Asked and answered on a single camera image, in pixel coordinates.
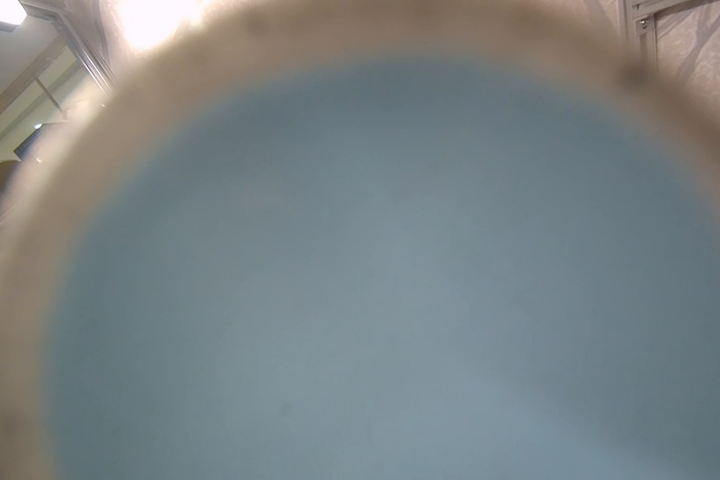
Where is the light blue mug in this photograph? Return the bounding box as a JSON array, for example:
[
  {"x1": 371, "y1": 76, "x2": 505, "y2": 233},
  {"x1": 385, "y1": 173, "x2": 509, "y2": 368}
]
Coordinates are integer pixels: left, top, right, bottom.
[{"x1": 0, "y1": 1, "x2": 720, "y2": 479}]

